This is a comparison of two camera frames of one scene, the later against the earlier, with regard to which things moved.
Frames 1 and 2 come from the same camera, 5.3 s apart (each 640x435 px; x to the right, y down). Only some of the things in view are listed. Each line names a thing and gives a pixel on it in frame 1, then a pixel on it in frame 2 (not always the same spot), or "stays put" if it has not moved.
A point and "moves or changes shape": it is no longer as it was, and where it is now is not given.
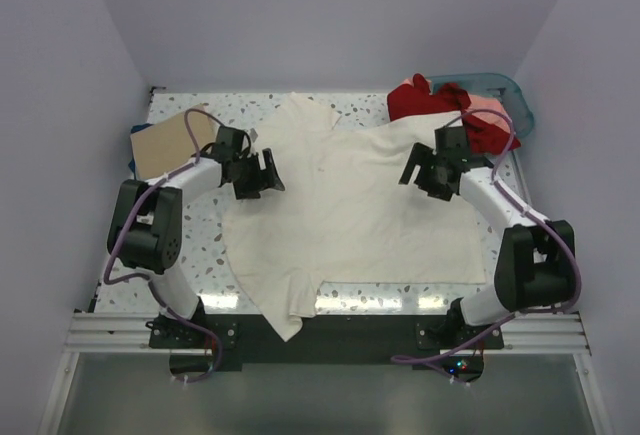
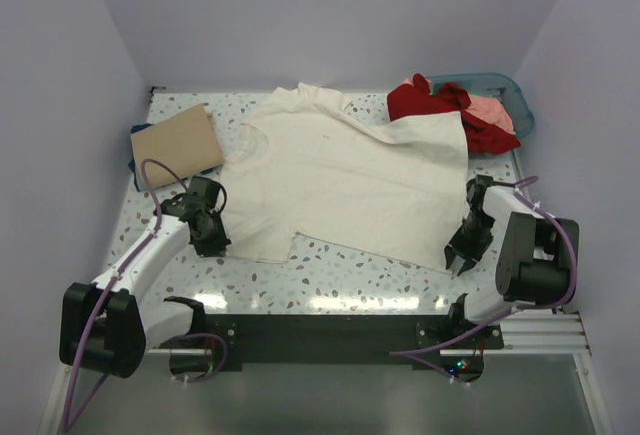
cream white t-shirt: x=343 y=215 moves or changes shape
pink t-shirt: x=490 y=110 stays put
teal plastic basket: x=512 y=99 stays put
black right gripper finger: x=419 y=155 -> x=450 y=255
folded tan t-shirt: x=168 y=144 stays put
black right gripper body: x=429 y=178 -> x=473 y=237
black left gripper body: x=249 y=177 -> x=214 y=240
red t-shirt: x=416 y=98 stays put
